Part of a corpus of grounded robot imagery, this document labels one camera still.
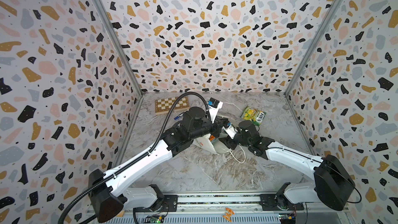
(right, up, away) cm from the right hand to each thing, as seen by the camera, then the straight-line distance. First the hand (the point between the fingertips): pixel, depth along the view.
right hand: (223, 135), depth 83 cm
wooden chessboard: (-39, +16, +27) cm, 50 cm away
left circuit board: (-32, -36, -13) cm, 50 cm away
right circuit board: (+28, -37, -12) cm, 48 cm away
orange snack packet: (-6, -2, +4) cm, 8 cm away
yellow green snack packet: (+23, +9, +23) cm, 33 cm away
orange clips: (+1, -34, -13) cm, 36 cm away
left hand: (+1, +9, -18) cm, 21 cm away
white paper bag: (-4, -6, 0) cm, 7 cm away
